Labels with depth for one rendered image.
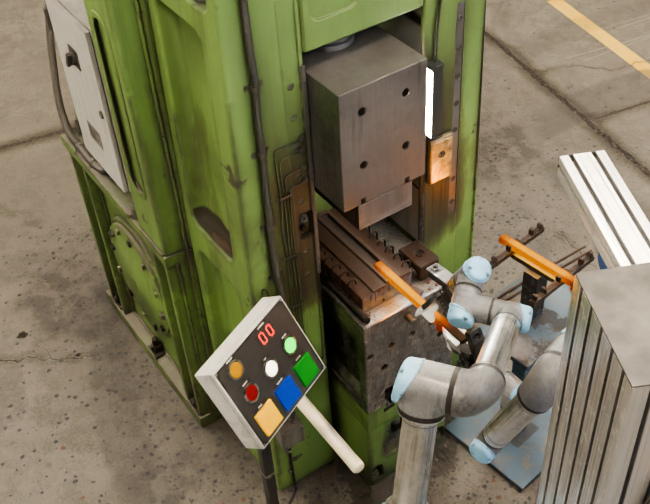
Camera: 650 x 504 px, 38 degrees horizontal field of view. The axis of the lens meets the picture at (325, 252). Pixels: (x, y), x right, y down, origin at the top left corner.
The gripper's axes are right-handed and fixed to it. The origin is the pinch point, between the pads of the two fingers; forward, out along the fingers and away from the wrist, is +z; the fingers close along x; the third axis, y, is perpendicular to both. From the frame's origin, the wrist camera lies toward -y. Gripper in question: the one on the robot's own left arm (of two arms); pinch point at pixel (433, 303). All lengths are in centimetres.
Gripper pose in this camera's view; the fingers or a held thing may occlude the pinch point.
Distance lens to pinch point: 292.2
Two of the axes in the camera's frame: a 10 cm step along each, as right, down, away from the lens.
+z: -2.2, 3.8, 9.0
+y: 5.2, 8.3, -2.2
